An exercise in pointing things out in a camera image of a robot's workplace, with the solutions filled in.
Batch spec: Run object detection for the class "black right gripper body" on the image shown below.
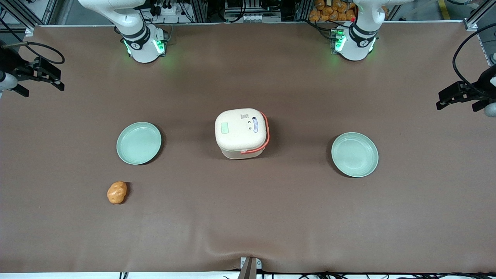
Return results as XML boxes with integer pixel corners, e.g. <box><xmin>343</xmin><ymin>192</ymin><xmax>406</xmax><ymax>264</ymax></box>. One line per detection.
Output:
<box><xmin>0</xmin><ymin>46</ymin><xmax>38</xmax><ymax>83</ymax></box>

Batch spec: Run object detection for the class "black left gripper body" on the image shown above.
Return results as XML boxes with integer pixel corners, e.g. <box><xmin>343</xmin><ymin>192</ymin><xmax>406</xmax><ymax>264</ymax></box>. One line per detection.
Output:
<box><xmin>470</xmin><ymin>67</ymin><xmax>496</xmax><ymax>102</ymax></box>

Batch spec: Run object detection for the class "cream rice cooker orange handle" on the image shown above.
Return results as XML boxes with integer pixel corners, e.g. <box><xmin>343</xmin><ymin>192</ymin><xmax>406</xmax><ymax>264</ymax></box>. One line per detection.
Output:
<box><xmin>215</xmin><ymin>108</ymin><xmax>270</xmax><ymax>160</ymax></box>

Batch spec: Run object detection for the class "pale green round plate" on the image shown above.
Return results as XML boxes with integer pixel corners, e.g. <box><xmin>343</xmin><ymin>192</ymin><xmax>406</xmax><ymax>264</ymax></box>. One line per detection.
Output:
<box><xmin>116</xmin><ymin>122</ymin><xmax>162</xmax><ymax>165</ymax></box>
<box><xmin>331</xmin><ymin>132</ymin><xmax>379</xmax><ymax>178</ymax></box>

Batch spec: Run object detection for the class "orange toy potato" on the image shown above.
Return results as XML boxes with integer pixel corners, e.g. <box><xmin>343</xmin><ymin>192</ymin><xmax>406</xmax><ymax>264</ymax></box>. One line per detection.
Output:
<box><xmin>107</xmin><ymin>181</ymin><xmax>127</xmax><ymax>205</ymax></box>

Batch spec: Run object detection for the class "white power strip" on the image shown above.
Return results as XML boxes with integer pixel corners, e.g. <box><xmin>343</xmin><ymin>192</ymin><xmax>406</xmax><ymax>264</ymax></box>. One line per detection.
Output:
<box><xmin>154</xmin><ymin>3</ymin><xmax>183</xmax><ymax>17</ymax></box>

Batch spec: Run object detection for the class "bag of orange items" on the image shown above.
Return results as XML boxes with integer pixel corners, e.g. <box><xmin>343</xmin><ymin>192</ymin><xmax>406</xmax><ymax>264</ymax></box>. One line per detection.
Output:
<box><xmin>308</xmin><ymin>0</ymin><xmax>357</xmax><ymax>22</ymax></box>

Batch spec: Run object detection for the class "brown table mat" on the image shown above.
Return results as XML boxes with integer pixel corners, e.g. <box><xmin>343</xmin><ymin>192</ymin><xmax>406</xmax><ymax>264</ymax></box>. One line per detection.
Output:
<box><xmin>0</xmin><ymin>21</ymin><xmax>496</xmax><ymax>274</ymax></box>

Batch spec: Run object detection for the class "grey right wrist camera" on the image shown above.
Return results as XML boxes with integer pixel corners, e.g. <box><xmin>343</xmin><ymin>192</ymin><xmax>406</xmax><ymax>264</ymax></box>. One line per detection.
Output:
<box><xmin>0</xmin><ymin>71</ymin><xmax>30</xmax><ymax>98</ymax></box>

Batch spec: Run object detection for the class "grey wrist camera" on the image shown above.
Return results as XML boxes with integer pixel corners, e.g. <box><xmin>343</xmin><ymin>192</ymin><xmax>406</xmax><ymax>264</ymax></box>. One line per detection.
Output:
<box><xmin>472</xmin><ymin>99</ymin><xmax>496</xmax><ymax>118</ymax></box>
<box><xmin>0</xmin><ymin>71</ymin><xmax>30</xmax><ymax>98</ymax></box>

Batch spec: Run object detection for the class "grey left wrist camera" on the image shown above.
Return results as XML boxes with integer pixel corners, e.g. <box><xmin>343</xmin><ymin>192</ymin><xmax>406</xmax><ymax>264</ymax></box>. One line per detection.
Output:
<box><xmin>472</xmin><ymin>99</ymin><xmax>496</xmax><ymax>118</ymax></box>

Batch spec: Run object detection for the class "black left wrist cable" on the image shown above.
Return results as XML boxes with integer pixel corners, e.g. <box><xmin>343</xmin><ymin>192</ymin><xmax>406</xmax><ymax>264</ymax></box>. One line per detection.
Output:
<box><xmin>452</xmin><ymin>23</ymin><xmax>496</xmax><ymax>90</ymax></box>

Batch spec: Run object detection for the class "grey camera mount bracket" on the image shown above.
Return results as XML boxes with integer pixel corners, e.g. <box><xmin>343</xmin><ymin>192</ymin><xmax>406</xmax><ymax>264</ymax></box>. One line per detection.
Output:
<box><xmin>237</xmin><ymin>257</ymin><xmax>263</xmax><ymax>279</ymax></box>

